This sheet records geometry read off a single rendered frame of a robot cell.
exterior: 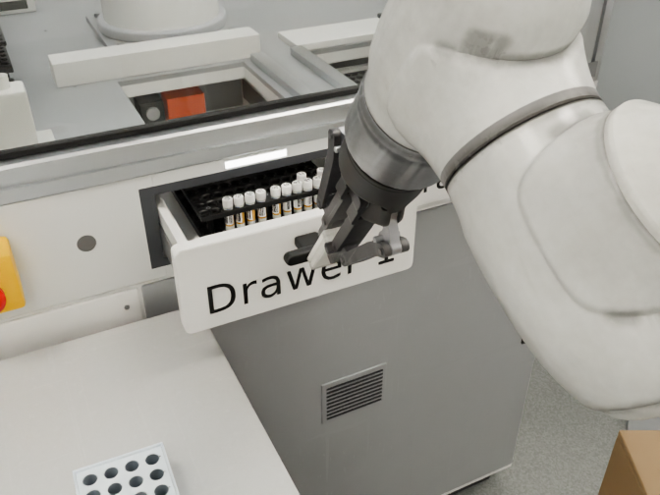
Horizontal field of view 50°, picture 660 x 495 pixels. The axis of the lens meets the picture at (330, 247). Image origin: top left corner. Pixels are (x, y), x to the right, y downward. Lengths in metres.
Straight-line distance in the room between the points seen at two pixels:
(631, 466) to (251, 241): 0.41
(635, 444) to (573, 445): 1.19
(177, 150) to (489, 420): 0.90
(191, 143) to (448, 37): 0.50
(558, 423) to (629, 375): 1.51
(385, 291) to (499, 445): 0.59
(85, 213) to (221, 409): 0.27
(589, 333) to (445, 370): 0.94
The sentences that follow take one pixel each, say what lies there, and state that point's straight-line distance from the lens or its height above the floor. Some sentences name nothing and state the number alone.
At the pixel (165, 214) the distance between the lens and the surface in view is 0.87.
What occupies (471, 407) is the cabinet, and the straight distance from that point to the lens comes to 1.43.
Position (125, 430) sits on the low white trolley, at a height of 0.76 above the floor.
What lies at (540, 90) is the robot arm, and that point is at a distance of 0.40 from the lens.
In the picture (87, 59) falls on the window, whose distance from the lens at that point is 0.81.
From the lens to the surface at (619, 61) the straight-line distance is 2.86.
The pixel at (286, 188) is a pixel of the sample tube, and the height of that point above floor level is 0.91.
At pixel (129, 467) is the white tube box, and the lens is 0.73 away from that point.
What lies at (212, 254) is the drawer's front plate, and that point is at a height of 0.91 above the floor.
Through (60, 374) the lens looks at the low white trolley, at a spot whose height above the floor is 0.76.
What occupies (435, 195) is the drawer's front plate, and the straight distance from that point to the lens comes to 1.03.
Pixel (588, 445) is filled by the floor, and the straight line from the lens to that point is 1.86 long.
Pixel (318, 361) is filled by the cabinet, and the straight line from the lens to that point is 1.12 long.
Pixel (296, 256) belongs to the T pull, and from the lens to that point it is 0.75.
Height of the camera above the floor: 1.33
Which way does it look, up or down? 34 degrees down
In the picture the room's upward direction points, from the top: straight up
